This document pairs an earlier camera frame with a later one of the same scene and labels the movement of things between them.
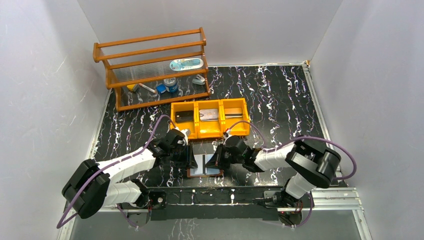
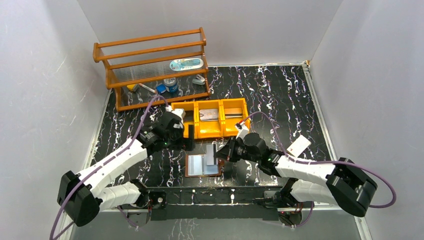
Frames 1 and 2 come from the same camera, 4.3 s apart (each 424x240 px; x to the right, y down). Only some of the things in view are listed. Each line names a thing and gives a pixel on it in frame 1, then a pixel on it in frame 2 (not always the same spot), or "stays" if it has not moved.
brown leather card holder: (203, 170) stays
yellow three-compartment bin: (211, 119) stays
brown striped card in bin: (233, 113) stays
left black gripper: (184, 151) -> (185, 142)
